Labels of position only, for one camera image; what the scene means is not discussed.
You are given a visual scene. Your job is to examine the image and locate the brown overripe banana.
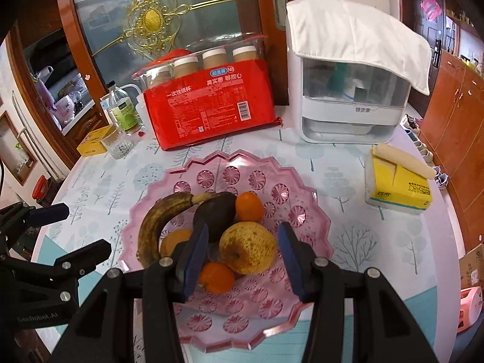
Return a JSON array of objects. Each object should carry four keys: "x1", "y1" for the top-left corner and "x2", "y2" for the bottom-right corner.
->
[{"x1": 137, "y1": 192, "x2": 214, "y2": 269}]

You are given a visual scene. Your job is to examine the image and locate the red yellow apple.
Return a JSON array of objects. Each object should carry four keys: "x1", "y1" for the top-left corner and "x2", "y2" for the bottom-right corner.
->
[{"x1": 160, "y1": 229, "x2": 192, "y2": 257}]

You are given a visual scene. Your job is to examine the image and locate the orange tangerine plate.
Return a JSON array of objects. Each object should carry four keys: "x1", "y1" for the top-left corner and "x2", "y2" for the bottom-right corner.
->
[
  {"x1": 235, "y1": 192, "x2": 265, "y2": 223},
  {"x1": 198, "y1": 262, "x2": 235, "y2": 294}
]

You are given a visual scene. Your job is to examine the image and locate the yellow speckled pear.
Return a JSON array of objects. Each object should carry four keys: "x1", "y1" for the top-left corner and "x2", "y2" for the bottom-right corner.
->
[{"x1": 218, "y1": 221, "x2": 277, "y2": 275}]

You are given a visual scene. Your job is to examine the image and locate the dark avocado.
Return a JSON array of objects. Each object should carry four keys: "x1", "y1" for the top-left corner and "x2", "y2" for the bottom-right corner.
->
[{"x1": 193, "y1": 192, "x2": 237, "y2": 244}]

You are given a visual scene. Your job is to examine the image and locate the orange tangerine top plate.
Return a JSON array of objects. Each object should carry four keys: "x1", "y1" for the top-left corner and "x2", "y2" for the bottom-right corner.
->
[{"x1": 235, "y1": 192, "x2": 265, "y2": 223}]

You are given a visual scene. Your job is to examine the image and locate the tree print tablecloth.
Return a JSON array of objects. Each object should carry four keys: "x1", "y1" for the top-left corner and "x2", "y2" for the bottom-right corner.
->
[{"x1": 33, "y1": 107, "x2": 460, "y2": 362}]

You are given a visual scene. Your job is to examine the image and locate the yellow cardboard box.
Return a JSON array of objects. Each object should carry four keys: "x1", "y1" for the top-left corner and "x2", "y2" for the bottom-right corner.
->
[{"x1": 76, "y1": 126, "x2": 115, "y2": 157}]

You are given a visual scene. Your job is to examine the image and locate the pink glass fruit bowl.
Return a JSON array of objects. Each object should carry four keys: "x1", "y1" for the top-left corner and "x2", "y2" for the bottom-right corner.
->
[{"x1": 119, "y1": 150, "x2": 332, "y2": 352}]

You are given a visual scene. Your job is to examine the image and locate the clear drinking glass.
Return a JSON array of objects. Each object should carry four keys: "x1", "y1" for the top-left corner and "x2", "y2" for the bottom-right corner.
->
[{"x1": 100, "y1": 126, "x2": 134, "y2": 160}]

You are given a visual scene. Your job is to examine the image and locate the yellow tissue pack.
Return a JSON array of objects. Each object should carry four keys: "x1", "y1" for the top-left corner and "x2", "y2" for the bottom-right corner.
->
[{"x1": 365, "y1": 143, "x2": 437, "y2": 214}]

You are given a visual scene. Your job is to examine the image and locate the green label glass bottle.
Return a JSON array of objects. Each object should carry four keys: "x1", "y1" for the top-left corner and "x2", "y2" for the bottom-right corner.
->
[{"x1": 107, "y1": 81, "x2": 142, "y2": 135}]

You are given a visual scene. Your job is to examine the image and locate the gold ornament glass door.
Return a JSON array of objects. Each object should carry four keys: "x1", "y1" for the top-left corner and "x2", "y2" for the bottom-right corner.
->
[{"x1": 73, "y1": 0, "x2": 262, "y2": 84}]

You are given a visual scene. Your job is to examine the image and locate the white countertop appliance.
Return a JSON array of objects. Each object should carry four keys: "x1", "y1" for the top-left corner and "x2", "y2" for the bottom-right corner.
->
[{"x1": 286, "y1": 24, "x2": 411, "y2": 143}]

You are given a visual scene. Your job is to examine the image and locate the red paper cup package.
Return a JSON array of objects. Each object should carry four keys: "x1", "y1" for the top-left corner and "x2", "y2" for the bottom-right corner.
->
[{"x1": 132, "y1": 34, "x2": 281, "y2": 150}]

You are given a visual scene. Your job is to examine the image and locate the white cloth on appliance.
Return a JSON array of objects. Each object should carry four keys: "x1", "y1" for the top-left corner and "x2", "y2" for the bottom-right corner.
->
[{"x1": 286, "y1": 0, "x2": 431, "y2": 95}]

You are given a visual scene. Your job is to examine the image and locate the wooden wall cabinets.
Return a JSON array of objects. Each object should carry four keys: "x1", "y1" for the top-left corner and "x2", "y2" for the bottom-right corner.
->
[{"x1": 420, "y1": 52, "x2": 484, "y2": 251}]

